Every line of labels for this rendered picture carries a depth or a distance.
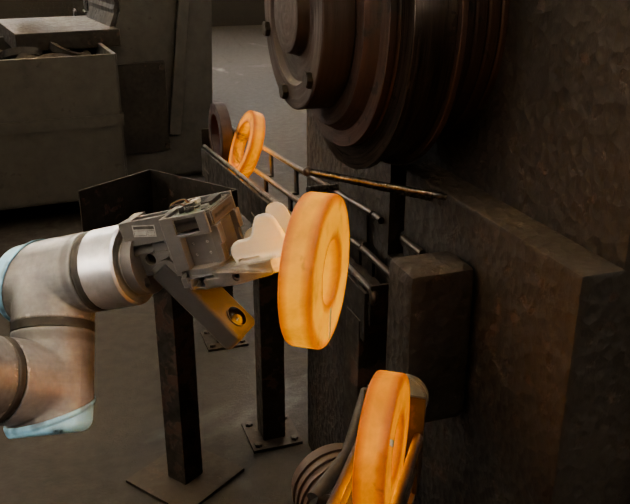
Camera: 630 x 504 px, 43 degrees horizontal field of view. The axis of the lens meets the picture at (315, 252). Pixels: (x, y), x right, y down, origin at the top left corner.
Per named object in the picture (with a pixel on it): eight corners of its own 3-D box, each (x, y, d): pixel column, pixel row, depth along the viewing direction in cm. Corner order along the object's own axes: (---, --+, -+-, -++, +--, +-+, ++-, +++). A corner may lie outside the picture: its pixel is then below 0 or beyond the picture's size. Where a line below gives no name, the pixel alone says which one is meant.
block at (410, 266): (444, 389, 124) (454, 246, 115) (469, 416, 117) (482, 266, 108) (381, 401, 120) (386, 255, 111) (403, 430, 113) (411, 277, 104)
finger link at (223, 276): (264, 265, 76) (185, 278, 79) (269, 279, 77) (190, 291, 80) (280, 247, 80) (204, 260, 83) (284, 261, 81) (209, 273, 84)
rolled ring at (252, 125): (223, 183, 218) (234, 186, 219) (246, 170, 201) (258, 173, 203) (235, 120, 221) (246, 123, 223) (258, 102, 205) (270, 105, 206)
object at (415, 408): (420, 478, 95) (426, 397, 92) (420, 481, 95) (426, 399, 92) (360, 467, 97) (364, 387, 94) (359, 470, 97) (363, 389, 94)
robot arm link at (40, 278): (41, 335, 95) (44, 255, 97) (129, 322, 90) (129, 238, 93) (-19, 324, 86) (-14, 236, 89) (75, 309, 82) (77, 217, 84)
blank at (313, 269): (353, 181, 84) (323, 178, 85) (313, 214, 70) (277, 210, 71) (347, 317, 89) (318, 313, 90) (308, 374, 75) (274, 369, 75)
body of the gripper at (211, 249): (208, 211, 77) (105, 231, 81) (234, 291, 79) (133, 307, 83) (237, 187, 83) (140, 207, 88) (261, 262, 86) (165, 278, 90)
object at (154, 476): (171, 434, 208) (150, 168, 181) (248, 471, 193) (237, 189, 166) (110, 474, 192) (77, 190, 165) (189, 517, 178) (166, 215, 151)
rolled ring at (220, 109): (219, 105, 218) (231, 104, 219) (206, 101, 235) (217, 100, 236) (224, 171, 223) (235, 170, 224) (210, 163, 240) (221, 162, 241)
